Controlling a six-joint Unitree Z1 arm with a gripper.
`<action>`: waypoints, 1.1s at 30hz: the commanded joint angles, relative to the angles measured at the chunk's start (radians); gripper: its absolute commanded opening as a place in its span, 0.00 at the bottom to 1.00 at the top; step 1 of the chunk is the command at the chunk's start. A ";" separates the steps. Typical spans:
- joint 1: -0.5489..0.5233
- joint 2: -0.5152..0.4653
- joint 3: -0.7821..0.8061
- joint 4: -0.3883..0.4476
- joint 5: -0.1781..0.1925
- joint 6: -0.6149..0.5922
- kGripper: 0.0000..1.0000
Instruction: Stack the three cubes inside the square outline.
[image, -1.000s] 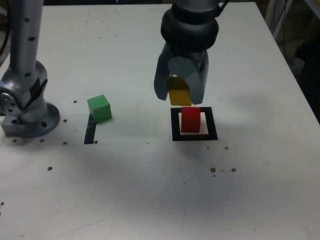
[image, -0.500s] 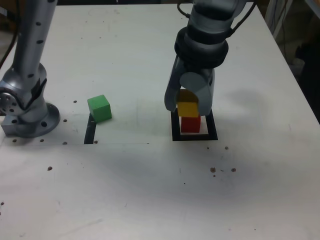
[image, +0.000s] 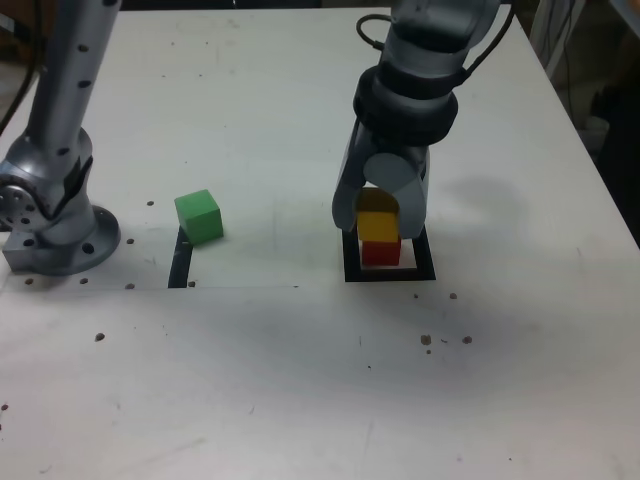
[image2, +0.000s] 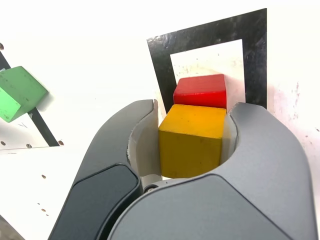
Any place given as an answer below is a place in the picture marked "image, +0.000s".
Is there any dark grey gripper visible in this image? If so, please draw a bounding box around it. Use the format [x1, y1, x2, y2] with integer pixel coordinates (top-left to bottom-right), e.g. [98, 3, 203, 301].
[330, 122, 433, 241]

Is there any yellow cube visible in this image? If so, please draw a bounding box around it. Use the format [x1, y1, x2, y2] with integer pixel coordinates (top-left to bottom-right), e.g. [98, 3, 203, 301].
[356, 210, 401, 244]

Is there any red cube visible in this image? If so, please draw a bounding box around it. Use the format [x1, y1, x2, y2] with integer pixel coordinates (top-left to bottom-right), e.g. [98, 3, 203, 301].
[360, 239, 402, 267]

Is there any green cube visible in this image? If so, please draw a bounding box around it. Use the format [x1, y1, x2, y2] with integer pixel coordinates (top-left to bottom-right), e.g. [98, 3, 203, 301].
[173, 188, 223, 248]

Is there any black tape square outline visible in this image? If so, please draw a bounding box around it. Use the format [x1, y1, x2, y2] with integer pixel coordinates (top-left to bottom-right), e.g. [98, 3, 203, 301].
[342, 214, 437, 284]

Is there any black tape strip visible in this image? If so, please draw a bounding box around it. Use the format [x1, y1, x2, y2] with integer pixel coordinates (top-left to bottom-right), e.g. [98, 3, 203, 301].
[167, 227, 195, 290]

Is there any dark bulky object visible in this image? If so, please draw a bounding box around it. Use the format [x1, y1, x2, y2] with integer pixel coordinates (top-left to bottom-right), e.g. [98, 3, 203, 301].
[588, 74, 640, 211]

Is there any white metal frame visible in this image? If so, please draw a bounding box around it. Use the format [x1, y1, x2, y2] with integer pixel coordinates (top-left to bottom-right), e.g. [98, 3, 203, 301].
[529, 0, 587, 81]

